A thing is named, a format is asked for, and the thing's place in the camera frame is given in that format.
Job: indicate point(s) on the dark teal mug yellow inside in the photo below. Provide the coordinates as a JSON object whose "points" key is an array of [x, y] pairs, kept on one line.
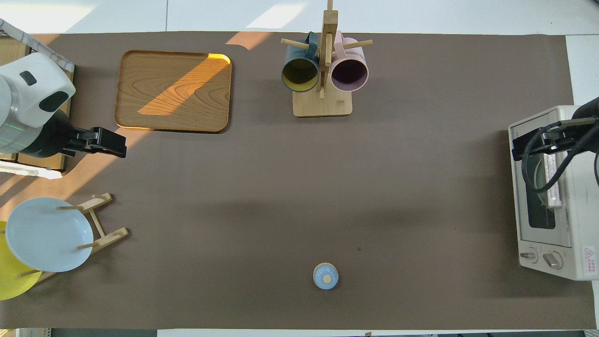
{"points": [[299, 75]]}

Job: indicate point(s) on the brown table mat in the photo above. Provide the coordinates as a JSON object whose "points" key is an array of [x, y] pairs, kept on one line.
{"points": [[281, 187]]}

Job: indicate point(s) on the wooden serving tray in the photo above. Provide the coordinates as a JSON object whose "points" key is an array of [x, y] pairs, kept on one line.
{"points": [[187, 107]]}

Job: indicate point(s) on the wooden mug tree stand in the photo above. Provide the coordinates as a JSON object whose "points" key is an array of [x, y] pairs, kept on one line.
{"points": [[323, 105]]}

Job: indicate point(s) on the wooden plate rack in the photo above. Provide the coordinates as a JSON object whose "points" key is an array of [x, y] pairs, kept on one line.
{"points": [[110, 236]]}

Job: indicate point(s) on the red warning sticker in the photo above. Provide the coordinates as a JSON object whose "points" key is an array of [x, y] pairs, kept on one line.
{"points": [[588, 261]]}

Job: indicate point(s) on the yellow plate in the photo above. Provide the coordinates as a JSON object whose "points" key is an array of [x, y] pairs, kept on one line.
{"points": [[11, 281]]}

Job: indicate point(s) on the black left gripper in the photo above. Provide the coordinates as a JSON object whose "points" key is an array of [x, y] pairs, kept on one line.
{"points": [[84, 140]]}

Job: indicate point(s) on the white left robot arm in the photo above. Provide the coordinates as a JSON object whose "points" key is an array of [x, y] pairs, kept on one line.
{"points": [[28, 98]]}

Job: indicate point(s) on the small blue jar wooden knob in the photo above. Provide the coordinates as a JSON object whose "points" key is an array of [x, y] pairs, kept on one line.
{"points": [[325, 277]]}

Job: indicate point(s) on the silver oven knob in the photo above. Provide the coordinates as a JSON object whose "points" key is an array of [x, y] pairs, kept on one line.
{"points": [[529, 255], [553, 260]]}

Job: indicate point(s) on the wooden shelf with mesh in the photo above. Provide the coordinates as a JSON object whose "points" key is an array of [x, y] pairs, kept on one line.
{"points": [[9, 49]]}

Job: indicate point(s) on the pink mug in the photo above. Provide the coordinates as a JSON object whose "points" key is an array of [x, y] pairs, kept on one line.
{"points": [[349, 74]]}

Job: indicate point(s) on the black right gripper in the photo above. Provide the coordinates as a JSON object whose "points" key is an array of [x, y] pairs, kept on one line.
{"points": [[561, 136]]}

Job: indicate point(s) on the light blue plate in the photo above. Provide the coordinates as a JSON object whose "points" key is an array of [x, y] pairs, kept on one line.
{"points": [[47, 234]]}

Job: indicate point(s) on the white toaster oven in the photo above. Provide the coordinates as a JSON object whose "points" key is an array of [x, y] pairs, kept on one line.
{"points": [[582, 210]]}

